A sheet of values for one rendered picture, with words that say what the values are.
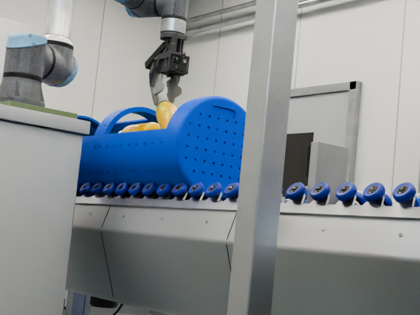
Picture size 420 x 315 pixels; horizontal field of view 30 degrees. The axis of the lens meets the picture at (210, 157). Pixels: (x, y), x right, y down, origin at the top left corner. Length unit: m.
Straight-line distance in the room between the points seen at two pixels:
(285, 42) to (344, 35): 5.19
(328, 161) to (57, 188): 0.85
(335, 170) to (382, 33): 4.64
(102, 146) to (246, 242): 1.03
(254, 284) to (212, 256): 0.48
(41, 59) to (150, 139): 0.45
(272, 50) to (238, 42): 6.22
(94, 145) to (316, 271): 1.03
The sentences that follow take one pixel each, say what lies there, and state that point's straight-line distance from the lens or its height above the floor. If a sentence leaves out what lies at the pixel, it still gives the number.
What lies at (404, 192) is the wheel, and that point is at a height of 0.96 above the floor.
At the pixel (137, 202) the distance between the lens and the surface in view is 2.24.
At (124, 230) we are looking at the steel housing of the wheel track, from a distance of 2.24.
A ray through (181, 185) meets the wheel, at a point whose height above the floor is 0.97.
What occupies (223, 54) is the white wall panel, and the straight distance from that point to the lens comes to 7.86.
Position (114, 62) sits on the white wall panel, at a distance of 8.04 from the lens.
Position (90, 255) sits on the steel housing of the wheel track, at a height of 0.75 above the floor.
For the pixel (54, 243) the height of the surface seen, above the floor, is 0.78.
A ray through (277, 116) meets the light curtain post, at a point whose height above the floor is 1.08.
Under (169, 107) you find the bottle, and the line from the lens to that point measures 2.26.
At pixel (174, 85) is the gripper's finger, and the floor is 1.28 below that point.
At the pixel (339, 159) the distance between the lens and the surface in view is 1.84.
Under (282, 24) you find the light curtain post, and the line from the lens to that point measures 1.52.
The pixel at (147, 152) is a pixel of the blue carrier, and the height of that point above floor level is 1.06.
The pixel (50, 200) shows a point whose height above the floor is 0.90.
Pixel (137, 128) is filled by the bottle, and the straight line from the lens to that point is 2.46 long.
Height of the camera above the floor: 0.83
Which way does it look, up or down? 6 degrees up
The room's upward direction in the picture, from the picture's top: 6 degrees clockwise
